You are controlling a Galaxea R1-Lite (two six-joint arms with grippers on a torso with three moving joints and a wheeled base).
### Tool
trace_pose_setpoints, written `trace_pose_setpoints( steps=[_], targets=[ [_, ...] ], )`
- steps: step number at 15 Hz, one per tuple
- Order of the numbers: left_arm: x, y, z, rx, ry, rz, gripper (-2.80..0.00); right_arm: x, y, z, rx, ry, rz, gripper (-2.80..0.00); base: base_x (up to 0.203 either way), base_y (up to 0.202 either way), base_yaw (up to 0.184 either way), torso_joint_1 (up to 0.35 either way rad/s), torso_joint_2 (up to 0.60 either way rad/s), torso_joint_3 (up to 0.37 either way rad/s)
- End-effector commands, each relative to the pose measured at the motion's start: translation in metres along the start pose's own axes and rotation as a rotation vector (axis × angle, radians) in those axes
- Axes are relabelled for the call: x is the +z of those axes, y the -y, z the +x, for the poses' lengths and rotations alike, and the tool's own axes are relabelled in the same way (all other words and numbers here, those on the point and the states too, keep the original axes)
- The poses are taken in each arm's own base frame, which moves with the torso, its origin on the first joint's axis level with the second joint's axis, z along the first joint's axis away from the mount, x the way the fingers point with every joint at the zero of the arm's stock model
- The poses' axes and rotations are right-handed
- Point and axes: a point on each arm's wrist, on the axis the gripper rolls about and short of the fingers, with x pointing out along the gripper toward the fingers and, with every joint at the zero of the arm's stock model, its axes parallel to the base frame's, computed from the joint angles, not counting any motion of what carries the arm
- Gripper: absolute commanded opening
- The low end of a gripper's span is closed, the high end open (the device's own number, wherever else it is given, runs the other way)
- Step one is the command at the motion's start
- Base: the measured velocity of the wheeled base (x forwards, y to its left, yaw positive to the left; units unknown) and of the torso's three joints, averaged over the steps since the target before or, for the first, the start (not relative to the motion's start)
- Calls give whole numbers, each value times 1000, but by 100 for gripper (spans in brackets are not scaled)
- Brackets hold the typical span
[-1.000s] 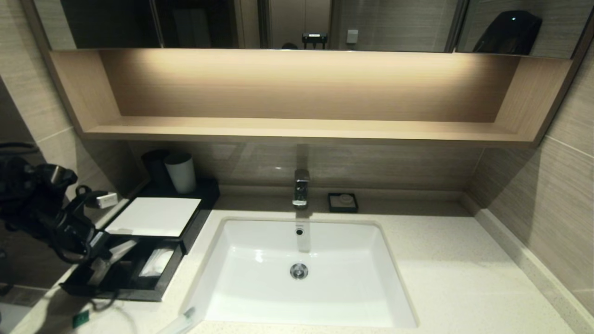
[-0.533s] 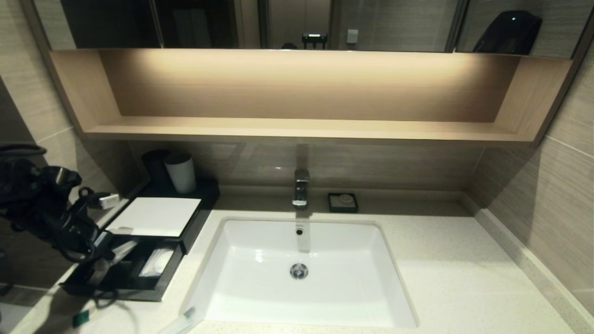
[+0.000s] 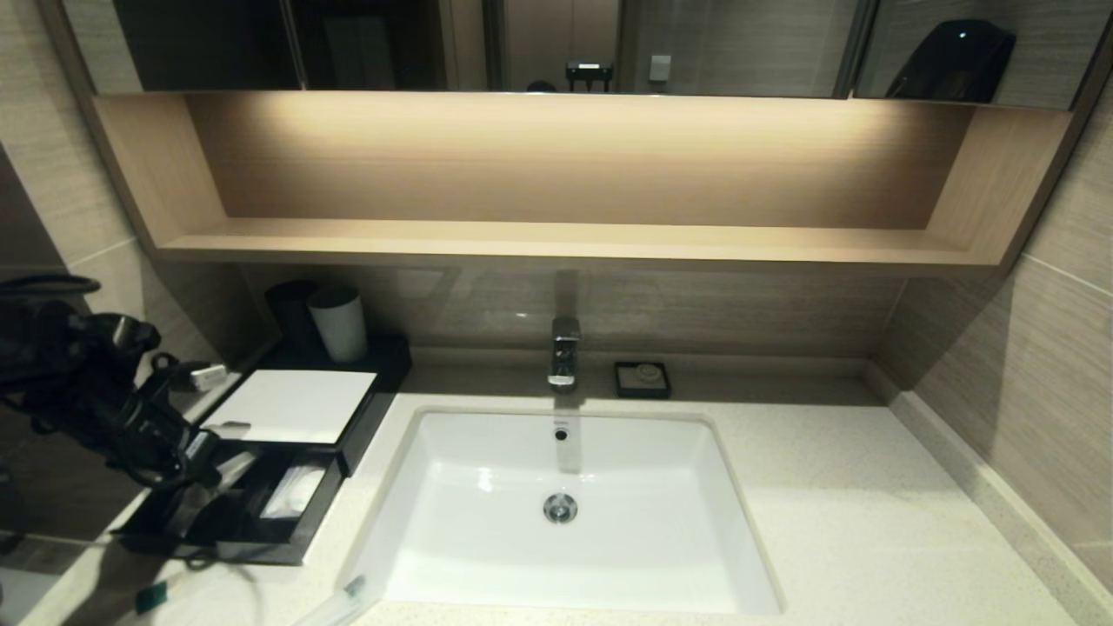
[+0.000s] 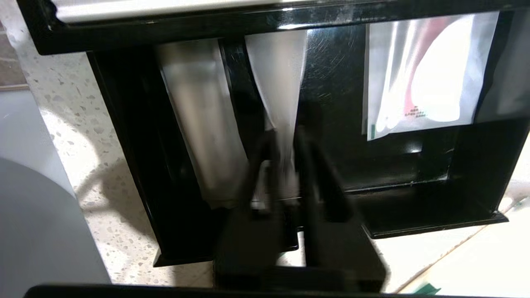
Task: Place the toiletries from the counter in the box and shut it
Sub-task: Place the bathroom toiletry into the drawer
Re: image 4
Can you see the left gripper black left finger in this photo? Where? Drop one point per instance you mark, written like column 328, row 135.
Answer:
column 248, row 244

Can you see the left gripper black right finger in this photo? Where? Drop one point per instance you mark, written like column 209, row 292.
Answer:
column 339, row 248

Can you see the black tray with white packets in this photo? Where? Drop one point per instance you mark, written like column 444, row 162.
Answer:
column 136, row 165

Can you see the long white sachet packet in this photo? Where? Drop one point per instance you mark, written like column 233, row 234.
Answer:
column 203, row 120

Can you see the small white wrapped packet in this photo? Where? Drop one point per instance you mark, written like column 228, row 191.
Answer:
column 434, row 78

